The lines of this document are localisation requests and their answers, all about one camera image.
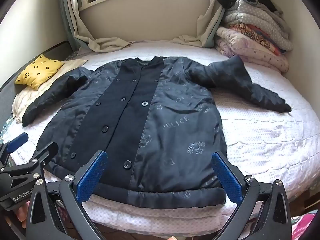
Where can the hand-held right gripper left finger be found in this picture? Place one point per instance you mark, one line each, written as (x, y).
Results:
(92, 178)

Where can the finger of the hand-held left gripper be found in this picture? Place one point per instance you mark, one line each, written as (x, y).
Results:
(46, 153)
(17, 140)

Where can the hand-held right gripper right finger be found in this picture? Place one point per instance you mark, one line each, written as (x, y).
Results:
(226, 178)

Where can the dark navy printed jacket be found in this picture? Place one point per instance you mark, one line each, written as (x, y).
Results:
(175, 120)

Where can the person's left hand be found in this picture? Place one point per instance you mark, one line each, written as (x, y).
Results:
(18, 217)

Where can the floral bed sheet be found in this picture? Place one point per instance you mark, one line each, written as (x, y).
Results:
(6, 130)

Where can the cream pillow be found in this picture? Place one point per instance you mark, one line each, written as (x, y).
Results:
(25, 95)

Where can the white textured bedspread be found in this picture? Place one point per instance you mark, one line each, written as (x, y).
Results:
(262, 142)

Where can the yellow patterned pillow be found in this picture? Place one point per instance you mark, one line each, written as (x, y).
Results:
(40, 71)

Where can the pink floral cloth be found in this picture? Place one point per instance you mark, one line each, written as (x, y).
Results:
(306, 226)

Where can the colourful patterned quilt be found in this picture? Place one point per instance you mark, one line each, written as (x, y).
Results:
(257, 36)

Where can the black cloth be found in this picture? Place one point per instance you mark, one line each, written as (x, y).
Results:
(228, 1)

